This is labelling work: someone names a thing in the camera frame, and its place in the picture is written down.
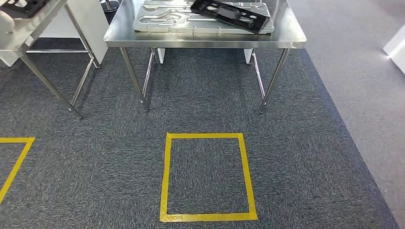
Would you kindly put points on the chrome stanchion with round base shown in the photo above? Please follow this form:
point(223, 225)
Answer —
point(110, 5)

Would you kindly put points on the black plastic plate frame part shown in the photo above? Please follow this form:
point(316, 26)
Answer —
point(28, 9)
point(227, 12)

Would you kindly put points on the stainless steel workbench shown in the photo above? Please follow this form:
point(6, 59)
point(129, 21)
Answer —
point(284, 34)

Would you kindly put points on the stainless steel side table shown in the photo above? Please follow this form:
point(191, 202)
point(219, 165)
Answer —
point(31, 22)

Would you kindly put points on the white panel box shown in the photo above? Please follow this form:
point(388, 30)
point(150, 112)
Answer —
point(397, 47)

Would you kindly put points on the white cabinet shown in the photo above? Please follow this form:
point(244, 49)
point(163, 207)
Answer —
point(91, 25)

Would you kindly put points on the machined aluminium fixture plate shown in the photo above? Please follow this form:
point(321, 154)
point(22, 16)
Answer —
point(158, 22)

